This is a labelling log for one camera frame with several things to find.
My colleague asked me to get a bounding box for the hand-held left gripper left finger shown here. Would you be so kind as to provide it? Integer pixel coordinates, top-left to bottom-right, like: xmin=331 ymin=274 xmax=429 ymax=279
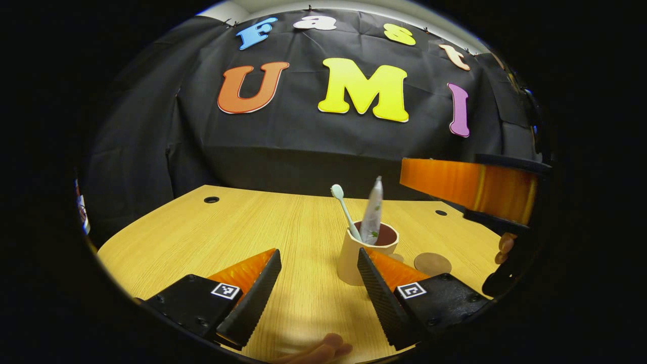
xmin=143 ymin=248 xmax=283 ymax=352

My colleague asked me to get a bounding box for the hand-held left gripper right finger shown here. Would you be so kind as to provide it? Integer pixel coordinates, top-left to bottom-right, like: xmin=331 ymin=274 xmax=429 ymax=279
xmin=356 ymin=247 xmax=490 ymax=352

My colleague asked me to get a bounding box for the beige cup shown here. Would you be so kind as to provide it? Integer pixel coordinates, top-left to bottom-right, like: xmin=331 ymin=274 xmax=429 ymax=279
xmin=337 ymin=221 xmax=400 ymax=287

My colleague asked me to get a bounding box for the round brown coaster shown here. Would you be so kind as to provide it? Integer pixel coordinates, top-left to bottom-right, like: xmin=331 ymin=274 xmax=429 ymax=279
xmin=413 ymin=252 xmax=453 ymax=277

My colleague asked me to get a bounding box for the white toothpaste tube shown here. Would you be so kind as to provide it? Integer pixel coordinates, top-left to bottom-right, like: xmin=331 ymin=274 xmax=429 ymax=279
xmin=359 ymin=176 xmax=384 ymax=246

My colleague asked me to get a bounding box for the white toothbrush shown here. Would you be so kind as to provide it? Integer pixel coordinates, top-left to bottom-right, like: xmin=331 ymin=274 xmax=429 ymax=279
xmin=331 ymin=184 xmax=363 ymax=242

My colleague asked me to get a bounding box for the wooden desktop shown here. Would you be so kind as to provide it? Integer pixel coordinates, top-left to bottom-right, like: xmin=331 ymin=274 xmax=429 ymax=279
xmin=96 ymin=185 xmax=502 ymax=363

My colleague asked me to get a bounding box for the black backdrop cloth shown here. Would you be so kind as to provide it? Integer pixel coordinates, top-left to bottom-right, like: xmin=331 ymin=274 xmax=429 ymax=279
xmin=83 ymin=9 xmax=544 ymax=243

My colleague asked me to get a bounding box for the computer monitor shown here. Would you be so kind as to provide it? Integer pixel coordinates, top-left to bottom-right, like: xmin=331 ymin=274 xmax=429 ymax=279
xmin=76 ymin=179 xmax=91 ymax=236

